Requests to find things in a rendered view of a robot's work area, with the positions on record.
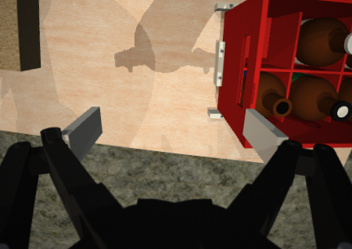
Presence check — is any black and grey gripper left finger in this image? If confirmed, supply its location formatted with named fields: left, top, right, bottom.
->
left=0, top=106, right=153, bottom=249

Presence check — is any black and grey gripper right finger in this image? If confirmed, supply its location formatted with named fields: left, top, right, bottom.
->
left=200, top=109, right=352, bottom=249

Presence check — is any red divided crate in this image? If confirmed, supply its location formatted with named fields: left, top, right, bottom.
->
left=217, top=0, right=352, bottom=148

